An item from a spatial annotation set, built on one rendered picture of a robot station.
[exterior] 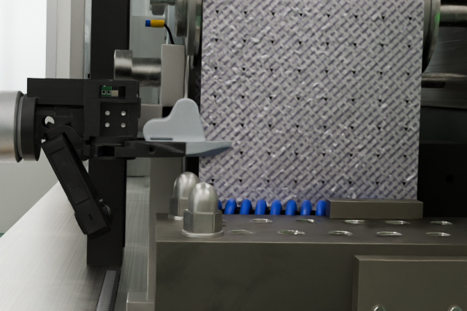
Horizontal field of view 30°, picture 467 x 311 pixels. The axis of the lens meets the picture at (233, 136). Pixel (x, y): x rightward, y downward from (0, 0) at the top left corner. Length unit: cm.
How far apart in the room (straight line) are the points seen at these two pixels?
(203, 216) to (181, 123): 17
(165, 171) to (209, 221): 26
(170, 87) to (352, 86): 20
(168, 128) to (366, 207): 22
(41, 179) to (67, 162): 567
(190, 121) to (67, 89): 13
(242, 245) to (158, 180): 29
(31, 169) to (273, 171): 568
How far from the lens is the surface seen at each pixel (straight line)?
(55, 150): 89
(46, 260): 130
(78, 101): 89
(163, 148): 87
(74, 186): 89
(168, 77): 98
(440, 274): 74
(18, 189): 659
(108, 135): 89
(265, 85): 91
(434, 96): 118
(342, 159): 93
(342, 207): 87
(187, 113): 89
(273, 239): 74
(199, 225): 74
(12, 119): 88
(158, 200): 99
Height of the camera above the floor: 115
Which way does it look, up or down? 3 degrees down
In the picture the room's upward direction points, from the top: 2 degrees clockwise
